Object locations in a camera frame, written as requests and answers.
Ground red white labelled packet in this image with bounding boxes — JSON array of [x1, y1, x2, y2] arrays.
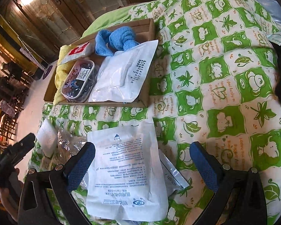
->
[[57, 42, 95, 66]]

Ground blue towel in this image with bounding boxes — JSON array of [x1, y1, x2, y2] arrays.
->
[[95, 26, 139, 56]]

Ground white gauze packet printed date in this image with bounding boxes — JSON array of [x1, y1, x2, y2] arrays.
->
[[88, 40, 158, 103]]

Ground green white patterned quilt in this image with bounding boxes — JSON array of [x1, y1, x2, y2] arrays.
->
[[42, 0, 281, 224]]

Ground white sponge block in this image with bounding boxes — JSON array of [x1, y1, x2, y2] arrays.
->
[[36, 118, 58, 158]]

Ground white packet blue text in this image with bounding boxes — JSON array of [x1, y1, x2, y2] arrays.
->
[[86, 119, 168, 222]]

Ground shallow cardboard box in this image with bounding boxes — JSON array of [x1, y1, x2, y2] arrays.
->
[[43, 19, 155, 108]]

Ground small silver foil packet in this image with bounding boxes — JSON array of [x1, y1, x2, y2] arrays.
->
[[158, 149, 189, 197]]

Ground cartoon print plastic case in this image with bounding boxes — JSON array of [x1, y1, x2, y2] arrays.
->
[[61, 59, 98, 103]]

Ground yellow towel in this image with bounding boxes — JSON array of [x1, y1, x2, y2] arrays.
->
[[53, 45, 75, 106]]

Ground wooden chairs in background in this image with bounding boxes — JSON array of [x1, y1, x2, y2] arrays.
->
[[0, 62, 29, 143]]

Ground clear crinkled plastic bag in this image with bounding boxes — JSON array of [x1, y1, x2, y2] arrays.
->
[[57, 128, 87, 164]]

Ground person's left hand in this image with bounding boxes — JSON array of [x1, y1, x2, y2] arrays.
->
[[0, 168, 24, 222]]

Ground dark wooden glass door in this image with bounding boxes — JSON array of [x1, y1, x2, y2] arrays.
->
[[0, 0, 130, 62]]

